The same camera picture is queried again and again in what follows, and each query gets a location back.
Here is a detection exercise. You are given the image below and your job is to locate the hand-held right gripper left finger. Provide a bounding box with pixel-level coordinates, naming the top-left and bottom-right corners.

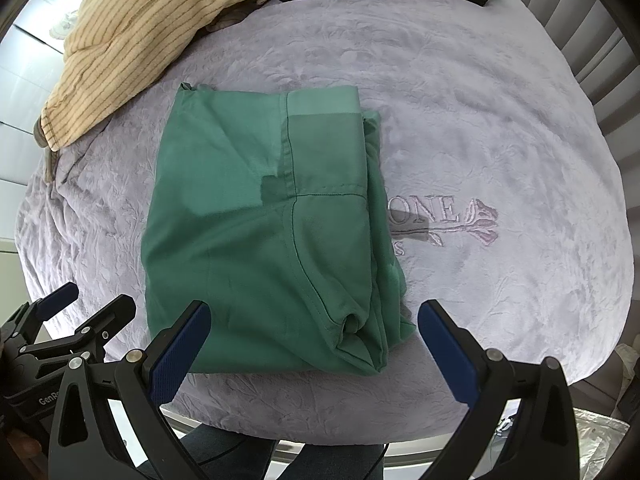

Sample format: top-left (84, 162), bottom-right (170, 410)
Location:
top-left (47, 300), bottom-right (212, 480)

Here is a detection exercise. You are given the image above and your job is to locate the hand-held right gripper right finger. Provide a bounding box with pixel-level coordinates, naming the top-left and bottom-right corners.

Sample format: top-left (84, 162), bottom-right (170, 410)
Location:
top-left (417, 299), bottom-right (581, 480)

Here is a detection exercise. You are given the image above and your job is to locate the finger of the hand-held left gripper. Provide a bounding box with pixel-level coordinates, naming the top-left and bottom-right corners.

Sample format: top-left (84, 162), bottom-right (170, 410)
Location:
top-left (2, 282), bottom-right (80, 345)
top-left (22, 295), bottom-right (137, 363)

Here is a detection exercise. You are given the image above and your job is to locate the green work jacket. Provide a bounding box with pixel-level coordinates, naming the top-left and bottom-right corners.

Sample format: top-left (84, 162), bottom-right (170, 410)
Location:
top-left (141, 82), bottom-right (418, 376)

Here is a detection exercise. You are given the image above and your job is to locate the cream striped cloth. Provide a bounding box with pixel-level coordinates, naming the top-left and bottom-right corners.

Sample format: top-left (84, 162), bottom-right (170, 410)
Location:
top-left (32, 117), bottom-right (61, 183)

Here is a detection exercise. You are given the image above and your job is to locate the silvery white bag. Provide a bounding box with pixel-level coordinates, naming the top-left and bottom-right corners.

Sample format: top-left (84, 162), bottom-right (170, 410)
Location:
top-left (570, 407), bottom-right (640, 480)

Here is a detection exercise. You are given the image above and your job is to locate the lavender embossed blanket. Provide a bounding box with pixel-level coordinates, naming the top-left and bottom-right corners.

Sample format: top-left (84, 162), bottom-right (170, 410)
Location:
top-left (15, 0), bottom-right (628, 436)

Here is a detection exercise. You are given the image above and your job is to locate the white crumpled cloth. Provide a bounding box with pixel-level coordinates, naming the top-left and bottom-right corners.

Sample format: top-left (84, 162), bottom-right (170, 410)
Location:
top-left (50, 10), bottom-right (81, 41)

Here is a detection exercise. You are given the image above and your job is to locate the beige striped blanket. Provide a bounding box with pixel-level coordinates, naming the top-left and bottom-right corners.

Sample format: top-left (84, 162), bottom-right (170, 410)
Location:
top-left (40, 0), bottom-right (311, 151)

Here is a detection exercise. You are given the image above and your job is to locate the white pleated curtain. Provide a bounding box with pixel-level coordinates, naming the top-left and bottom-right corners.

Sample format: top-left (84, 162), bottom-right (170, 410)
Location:
top-left (495, 0), bottom-right (640, 151)

